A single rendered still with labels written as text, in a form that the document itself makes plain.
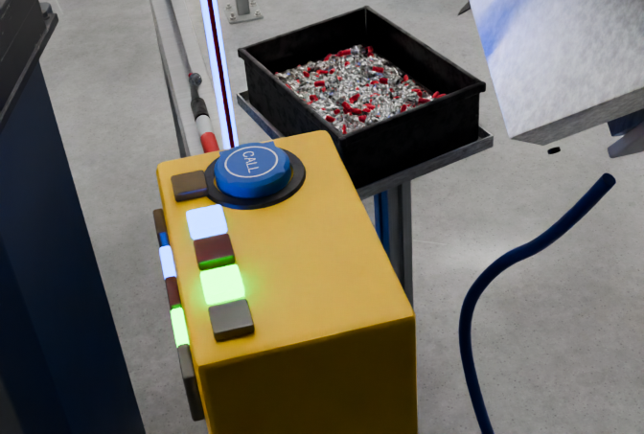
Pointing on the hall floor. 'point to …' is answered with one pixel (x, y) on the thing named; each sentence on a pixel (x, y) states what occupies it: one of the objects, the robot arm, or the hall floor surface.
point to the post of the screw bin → (397, 231)
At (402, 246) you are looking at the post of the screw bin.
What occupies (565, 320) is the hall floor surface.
